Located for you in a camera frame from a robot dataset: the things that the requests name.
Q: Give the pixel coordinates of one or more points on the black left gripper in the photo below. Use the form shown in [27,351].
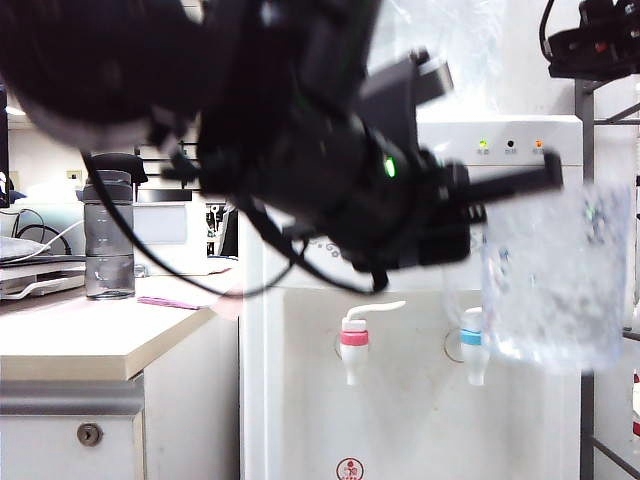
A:
[445,225]

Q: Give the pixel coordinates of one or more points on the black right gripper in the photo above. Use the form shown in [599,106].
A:
[600,45]

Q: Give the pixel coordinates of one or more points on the clear textured plastic mug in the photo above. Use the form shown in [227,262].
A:
[555,280]

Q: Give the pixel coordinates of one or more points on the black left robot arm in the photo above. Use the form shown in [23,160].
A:
[225,100]

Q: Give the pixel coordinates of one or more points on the clear water jug in plastic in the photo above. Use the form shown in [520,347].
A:
[450,30]

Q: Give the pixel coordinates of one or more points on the white water dispenser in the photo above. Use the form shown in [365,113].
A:
[400,425]

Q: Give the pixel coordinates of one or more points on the white desk partition panel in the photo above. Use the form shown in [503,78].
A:
[165,225]

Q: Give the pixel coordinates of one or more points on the dark grey water bottle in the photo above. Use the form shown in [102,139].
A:
[110,250]

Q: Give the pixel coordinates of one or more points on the frosted glass desk divider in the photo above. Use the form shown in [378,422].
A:
[47,215]

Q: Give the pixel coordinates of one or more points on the dark metal shelf rack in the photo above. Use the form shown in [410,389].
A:
[585,100]

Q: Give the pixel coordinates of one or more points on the red and white object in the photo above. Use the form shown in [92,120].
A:
[637,400]

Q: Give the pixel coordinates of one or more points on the pink sticky note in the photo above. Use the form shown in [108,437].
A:
[227,302]

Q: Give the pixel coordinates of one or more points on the pink cloth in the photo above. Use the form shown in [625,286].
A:
[170,301]

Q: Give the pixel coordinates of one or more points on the black office chair headrest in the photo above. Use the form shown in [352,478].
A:
[120,162]

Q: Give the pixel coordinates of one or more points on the white plastic bag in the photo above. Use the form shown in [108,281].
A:
[52,192]

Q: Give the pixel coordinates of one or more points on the white laptop stand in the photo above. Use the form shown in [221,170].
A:
[40,282]

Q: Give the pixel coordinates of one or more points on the grey felt sleeve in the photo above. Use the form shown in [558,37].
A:
[20,247]

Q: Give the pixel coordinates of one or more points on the small ceiling light panel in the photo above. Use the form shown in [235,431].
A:
[15,111]

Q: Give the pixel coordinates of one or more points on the black computer monitor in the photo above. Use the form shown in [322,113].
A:
[3,150]

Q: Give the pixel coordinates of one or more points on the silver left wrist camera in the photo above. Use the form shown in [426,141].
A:
[405,90]

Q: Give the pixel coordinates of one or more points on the black background shelf frame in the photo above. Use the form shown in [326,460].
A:
[160,150]

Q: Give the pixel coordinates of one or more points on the wall socket plate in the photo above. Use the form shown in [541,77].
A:
[74,175]

